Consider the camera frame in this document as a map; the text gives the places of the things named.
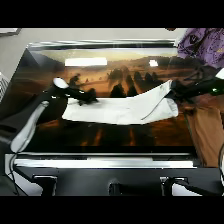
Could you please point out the pale grey garment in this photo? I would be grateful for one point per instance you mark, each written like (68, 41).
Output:
(126, 111)

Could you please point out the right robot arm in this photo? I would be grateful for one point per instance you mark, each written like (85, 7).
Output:
(196, 88)

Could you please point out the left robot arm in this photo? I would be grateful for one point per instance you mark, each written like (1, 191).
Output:
(30, 125)

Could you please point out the brown garment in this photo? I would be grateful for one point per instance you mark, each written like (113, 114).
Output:
(206, 133)

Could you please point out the purple garment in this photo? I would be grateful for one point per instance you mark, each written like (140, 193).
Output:
(203, 45)

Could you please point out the silver frame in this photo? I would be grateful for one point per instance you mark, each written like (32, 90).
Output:
(100, 163)

